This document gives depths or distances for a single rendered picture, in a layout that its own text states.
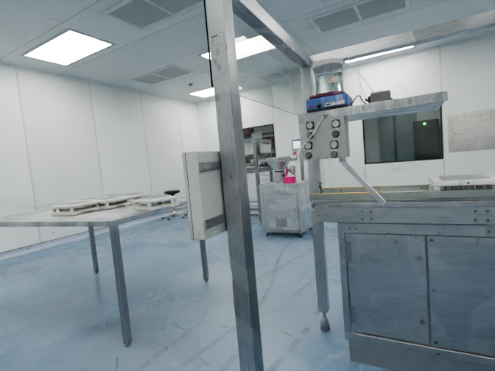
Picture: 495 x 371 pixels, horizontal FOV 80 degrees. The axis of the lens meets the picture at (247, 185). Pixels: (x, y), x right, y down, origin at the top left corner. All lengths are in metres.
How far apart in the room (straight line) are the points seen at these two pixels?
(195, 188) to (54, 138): 5.26
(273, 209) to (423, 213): 2.97
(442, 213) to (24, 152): 5.51
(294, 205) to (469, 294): 2.81
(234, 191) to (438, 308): 1.14
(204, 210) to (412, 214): 0.97
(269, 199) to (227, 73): 3.42
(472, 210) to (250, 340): 1.02
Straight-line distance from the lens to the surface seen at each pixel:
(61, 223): 2.30
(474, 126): 6.61
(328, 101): 1.54
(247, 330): 1.06
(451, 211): 1.51
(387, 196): 1.49
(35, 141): 5.90
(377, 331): 1.77
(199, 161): 0.86
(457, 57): 6.80
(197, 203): 0.86
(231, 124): 0.92
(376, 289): 1.67
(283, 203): 4.17
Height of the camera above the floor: 1.09
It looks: 4 degrees down
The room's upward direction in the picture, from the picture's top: 5 degrees counter-clockwise
